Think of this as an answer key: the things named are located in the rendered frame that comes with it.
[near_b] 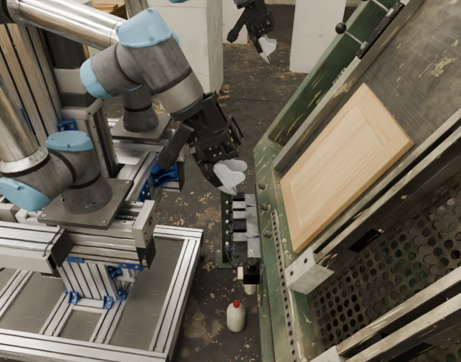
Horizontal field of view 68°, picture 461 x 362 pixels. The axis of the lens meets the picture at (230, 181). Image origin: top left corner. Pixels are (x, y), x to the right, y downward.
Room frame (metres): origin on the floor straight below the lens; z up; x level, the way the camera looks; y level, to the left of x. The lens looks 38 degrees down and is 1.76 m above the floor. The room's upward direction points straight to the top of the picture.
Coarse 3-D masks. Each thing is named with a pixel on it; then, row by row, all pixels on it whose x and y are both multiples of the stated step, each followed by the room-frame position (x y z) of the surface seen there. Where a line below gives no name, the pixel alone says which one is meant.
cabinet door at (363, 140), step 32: (352, 96) 1.11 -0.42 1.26; (352, 128) 0.98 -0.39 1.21; (384, 128) 0.85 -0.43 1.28; (320, 160) 0.99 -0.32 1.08; (352, 160) 0.86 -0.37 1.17; (384, 160) 0.75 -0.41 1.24; (288, 192) 1.00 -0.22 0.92; (320, 192) 0.86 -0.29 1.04; (352, 192) 0.75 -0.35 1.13; (288, 224) 0.86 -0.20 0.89; (320, 224) 0.74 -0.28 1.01
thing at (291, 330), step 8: (272, 216) 0.91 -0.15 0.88; (272, 224) 0.88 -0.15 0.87; (280, 240) 0.79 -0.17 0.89; (280, 248) 0.75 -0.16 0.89; (280, 264) 0.70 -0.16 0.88; (280, 272) 0.67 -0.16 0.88; (280, 280) 0.64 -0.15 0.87; (288, 288) 0.60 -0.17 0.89; (288, 296) 0.57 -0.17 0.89; (288, 304) 0.55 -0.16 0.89; (288, 312) 0.52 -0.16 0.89; (288, 320) 0.50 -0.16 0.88; (288, 328) 0.48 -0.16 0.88; (288, 336) 0.46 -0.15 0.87; (296, 336) 0.45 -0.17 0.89; (296, 344) 0.43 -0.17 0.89; (296, 352) 0.41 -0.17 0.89; (296, 360) 0.40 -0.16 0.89
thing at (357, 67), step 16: (416, 0) 1.19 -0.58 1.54; (400, 16) 1.19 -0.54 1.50; (384, 32) 1.19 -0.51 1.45; (352, 64) 1.22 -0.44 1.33; (368, 64) 1.19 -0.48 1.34; (352, 80) 1.19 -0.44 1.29; (336, 96) 1.19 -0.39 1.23; (320, 112) 1.19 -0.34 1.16; (304, 128) 1.20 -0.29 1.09; (288, 144) 1.22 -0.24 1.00; (288, 160) 1.19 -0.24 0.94
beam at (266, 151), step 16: (256, 144) 1.48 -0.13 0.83; (272, 144) 1.39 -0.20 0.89; (256, 160) 1.36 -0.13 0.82; (272, 160) 1.25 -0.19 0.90; (256, 176) 1.25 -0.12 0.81; (272, 176) 1.13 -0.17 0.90; (272, 192) 1.04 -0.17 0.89; (272, 208) 0.96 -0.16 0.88; (272, 240) 0.82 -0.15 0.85; (288, 240) 0.78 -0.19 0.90; (272, 256) 0.76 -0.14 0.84; (288, 256) 0.71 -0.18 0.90; (272, 272) 0.70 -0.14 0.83; (272, 288) 0.64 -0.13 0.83; (272, 304) 0.59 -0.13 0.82; (304, 304) 0.55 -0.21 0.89; (272, 320) 0.54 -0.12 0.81; (304, 320) 0.50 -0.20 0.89; (304, 336) 0.45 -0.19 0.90; (288, 352) 0.43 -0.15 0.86; (304, 352) 0.41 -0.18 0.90
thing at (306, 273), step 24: (456, 120) 0.62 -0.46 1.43; (432, 144) 0.62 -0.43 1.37; (456, 144) 0.58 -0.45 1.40; (408, 168) 0.62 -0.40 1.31; (432, 168) 0.58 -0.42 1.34; (456, 168) 0.58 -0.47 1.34; (384, 192) 0.62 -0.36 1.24; (408, 192) 0.58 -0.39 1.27; (360, 216) 0.60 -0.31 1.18; (384, 216) 0.58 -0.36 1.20; (336, 240) 0.59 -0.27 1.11; (360, 240) 0.58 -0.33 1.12; (312, 264) 0.58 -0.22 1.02; (336, 264) 0.58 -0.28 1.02; (312, 288) 0.58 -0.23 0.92
